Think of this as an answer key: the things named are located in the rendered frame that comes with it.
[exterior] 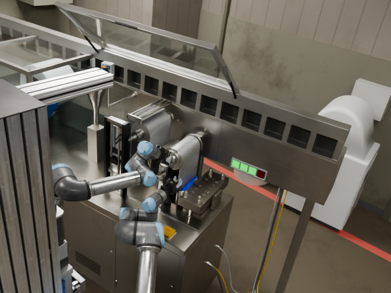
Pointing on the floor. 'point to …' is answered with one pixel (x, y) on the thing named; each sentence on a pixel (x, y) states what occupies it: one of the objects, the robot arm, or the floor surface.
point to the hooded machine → (334, 212)
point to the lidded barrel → (248, 178)
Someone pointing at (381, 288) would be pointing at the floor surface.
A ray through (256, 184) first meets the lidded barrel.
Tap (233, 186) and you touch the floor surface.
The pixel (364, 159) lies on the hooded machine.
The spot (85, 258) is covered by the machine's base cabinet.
